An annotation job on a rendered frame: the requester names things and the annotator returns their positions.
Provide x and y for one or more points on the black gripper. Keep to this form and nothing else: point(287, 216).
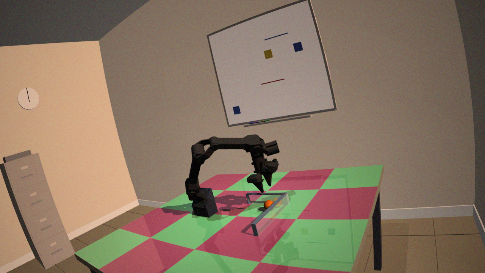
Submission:
point(256, 179)

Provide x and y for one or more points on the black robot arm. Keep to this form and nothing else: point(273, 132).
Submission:
point(250, 143)

